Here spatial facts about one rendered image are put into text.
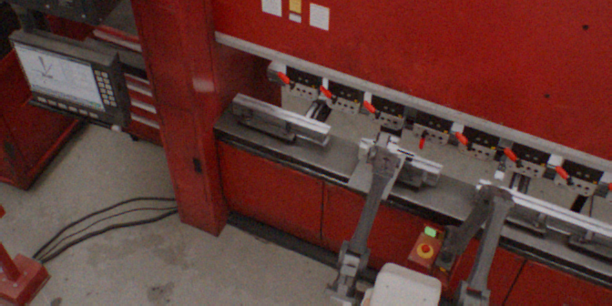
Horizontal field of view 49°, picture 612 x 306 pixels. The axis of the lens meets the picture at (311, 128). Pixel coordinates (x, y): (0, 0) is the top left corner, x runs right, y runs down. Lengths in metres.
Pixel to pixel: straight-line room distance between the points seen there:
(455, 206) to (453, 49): 0.85
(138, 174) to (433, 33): 2.39
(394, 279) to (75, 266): 2.24
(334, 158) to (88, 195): 1.73
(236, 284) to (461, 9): 2.09
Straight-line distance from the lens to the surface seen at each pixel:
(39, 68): 2.91
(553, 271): 3.17
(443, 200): 3.09
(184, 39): 2.81
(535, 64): 2.48
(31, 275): 3.94
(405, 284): 2.25
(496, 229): 2.39
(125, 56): 3.25
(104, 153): 4.48
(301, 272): 3.83
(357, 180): 2.94
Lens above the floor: 3.34
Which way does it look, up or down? 49 degrees down
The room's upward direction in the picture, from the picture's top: 2 degrees clockwise
